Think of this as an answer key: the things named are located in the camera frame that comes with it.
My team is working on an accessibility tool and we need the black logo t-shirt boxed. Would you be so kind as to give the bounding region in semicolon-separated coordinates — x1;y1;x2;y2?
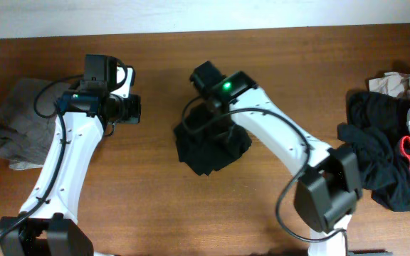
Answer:
174;122;252;176

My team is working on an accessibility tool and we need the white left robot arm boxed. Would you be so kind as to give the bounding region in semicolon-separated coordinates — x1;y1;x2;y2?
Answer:
0;54;141;256

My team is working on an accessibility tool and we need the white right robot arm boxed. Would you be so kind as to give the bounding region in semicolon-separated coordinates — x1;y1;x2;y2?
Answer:
189;61;362;255

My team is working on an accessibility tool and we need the grey folded shirt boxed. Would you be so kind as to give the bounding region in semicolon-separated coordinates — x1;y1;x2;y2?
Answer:
0;78;70;171

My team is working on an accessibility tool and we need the dark teal black garment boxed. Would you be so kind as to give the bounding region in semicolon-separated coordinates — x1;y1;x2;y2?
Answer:
337;91;410;212

